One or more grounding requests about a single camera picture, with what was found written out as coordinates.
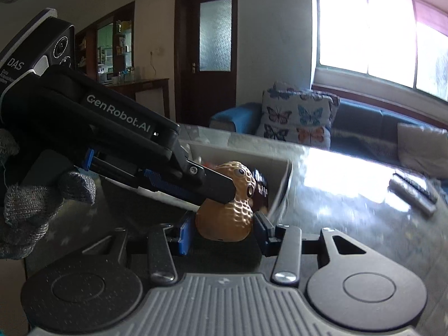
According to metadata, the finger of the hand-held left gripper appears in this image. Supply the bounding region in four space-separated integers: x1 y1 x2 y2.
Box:
168 139 236 204
141 169 211 204

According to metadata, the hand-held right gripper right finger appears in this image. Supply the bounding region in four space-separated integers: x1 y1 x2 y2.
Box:
254 211 369 285

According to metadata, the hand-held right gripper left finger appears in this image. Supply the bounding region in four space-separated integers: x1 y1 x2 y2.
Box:
82 213 194 285

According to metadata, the orange peanut toy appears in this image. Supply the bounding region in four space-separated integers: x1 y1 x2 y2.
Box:
195 160 258 242

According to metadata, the grey storage box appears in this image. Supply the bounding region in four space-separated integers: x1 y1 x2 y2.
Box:
138 139 293 220

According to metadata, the grey quilted desktop cover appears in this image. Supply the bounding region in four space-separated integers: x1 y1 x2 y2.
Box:
24 122 448 326

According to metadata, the person's left hand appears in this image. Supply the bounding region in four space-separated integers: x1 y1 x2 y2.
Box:
0 129 97 260

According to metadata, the wooden sideboard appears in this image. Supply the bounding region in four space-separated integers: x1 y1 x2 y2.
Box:
104 78 171 120

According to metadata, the wooden display shelf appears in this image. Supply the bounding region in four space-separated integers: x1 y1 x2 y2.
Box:
74 1 136 85

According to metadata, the dark wooden door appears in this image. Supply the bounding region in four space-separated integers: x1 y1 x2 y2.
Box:
174 0 239 127

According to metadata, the butterfly print pillow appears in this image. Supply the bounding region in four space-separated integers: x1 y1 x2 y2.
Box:
255 81 341 151

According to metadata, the blue sofa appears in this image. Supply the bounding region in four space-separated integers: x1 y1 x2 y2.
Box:
209 99 448 180

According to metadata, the white remote control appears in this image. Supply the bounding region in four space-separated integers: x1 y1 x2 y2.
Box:
389 176 437 216

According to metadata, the dark remote control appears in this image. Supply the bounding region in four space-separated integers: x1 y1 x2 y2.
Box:
395 171 439 202

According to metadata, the white pillow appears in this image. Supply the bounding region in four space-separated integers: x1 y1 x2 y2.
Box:
397 122 448 176

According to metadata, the large window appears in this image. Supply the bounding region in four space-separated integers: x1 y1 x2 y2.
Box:
314 0 448 103

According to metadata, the pink window blind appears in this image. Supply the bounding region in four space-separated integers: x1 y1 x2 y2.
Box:
414 1 448 40

